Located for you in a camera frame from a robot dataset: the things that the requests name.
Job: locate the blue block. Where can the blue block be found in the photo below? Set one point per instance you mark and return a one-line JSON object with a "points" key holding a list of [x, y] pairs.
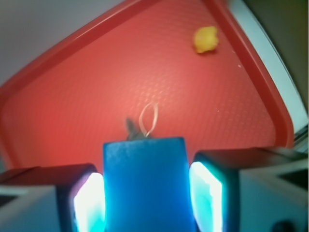
{"points": [[147, 187]]}

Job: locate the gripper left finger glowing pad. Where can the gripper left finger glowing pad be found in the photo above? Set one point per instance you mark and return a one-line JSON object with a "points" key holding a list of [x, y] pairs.
{"points": [[67, 198]]}

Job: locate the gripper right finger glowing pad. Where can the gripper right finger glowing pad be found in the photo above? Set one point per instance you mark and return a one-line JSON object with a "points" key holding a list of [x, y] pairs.
{"points": [[250, 190]]}

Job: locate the red plastic tray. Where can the red plastic tray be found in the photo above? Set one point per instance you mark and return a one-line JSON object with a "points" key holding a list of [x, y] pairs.
{"points": [[62, 107]]}

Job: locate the grey plush bunny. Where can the grey plush bunny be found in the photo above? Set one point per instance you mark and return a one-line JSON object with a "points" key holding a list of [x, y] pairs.
{"points": [[140, 132]]}

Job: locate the yellow rubber duck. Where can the yellow rubber duck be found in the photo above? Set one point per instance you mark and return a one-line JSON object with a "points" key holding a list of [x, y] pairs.
{"points": [[205, 39]]}

